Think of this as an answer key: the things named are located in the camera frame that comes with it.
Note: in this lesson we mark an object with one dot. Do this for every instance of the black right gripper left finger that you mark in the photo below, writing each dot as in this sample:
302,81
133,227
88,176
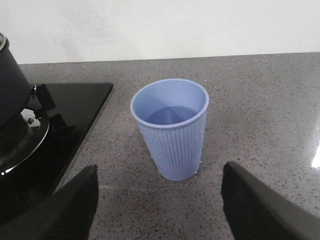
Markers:
66,215

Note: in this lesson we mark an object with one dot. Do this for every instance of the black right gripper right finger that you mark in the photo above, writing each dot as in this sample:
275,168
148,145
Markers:
256,212

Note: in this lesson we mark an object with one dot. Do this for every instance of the light blue ribbed cup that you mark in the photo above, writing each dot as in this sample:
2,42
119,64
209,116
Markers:
171,116

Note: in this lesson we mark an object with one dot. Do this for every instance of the black pot support grate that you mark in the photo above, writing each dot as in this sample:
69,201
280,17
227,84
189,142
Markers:
24,134

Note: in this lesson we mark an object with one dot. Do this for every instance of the dark blue cooking pot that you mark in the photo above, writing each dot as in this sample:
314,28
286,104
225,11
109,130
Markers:
15,90

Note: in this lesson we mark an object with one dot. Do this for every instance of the black glass gas stove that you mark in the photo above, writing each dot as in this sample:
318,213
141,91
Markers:
38,177

